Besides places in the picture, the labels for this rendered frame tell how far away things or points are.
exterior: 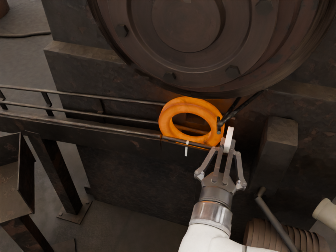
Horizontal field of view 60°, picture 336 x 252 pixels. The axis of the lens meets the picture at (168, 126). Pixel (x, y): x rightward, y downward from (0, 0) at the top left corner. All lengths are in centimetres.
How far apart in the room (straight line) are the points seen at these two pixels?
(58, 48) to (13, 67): 173
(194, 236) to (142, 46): 38
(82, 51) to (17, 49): 200
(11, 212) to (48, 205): 73
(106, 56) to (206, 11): 46
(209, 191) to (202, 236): 11
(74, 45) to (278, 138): 64
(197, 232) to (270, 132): 31
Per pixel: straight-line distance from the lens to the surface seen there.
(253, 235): 91
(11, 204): 94
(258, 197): 88
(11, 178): 100
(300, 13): 56
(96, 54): 90
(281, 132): 78
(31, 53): 279
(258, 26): 49
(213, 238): 62
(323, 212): 82
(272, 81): 65
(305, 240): 95
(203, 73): 55
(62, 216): 157
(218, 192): 67
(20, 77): 253
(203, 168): 73
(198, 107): 75
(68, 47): 95
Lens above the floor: 133
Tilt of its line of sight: 46 degrees down
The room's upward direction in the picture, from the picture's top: straight up
